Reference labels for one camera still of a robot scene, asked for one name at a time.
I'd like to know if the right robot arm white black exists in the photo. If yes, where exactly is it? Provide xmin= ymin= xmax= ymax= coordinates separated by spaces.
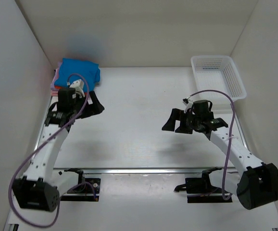
xmin=162 ymin=99 xmax=278 ymax=210

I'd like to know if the white plastic basket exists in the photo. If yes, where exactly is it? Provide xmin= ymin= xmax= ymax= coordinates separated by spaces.
xmin=190 ymin=55 xmax=247 ymax=107

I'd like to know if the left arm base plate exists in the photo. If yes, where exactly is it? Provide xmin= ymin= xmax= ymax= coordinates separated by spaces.
xmin=61 ymin=177 xmax=101 ymax=202

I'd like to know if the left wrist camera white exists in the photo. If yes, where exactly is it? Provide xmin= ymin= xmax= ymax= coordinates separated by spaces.
xmin=67 ymin=79 xmax=85 ymax=98

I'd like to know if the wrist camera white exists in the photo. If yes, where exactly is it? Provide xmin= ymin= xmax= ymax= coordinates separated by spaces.
xmin=182 ymin=97 xmax=193 ymax=107
xmin=67 ymin=79 xmax=85 ymax=98

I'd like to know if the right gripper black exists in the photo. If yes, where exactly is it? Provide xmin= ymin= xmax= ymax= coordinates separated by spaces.
xmin=162 ymin=109 xmax=201 ymax=135

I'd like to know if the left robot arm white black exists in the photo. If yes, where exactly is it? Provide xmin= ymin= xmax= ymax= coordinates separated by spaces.
xmin=11 ymin=88 xmax=104 ymax=212

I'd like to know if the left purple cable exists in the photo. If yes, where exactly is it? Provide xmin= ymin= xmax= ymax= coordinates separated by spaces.
xmin=9 ymin=73 xmax=99 ymax=228

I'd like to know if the blue t shirt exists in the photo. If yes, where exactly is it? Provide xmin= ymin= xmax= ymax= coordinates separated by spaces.
xmin=55 ymin=58 xmax=101 ymax=91

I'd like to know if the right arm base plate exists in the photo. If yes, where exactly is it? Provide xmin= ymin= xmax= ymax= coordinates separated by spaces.
xmin=174 ymin=167 xmax=232 ymax=203

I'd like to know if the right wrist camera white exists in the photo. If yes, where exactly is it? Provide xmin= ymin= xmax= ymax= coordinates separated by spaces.
xmin=182 ymin=97 xmax=193 ymax=107

